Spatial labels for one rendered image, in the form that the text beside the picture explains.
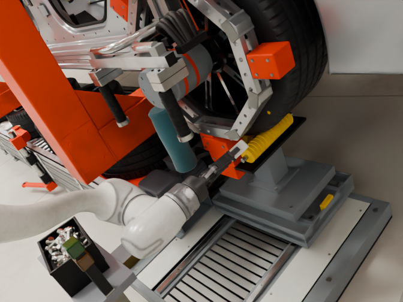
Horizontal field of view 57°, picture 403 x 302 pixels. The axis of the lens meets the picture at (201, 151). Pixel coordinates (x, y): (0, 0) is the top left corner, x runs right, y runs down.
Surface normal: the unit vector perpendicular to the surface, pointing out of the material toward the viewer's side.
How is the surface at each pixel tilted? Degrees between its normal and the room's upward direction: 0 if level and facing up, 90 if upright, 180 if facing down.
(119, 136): 90
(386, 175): 0
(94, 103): 90
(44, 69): 90
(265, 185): 0
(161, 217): 49
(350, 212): 0
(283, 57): 90
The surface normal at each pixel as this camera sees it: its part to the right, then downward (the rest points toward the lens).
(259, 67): -0.67, 0.58
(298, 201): -0.36, -0.79
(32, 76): 0.65, 0.17
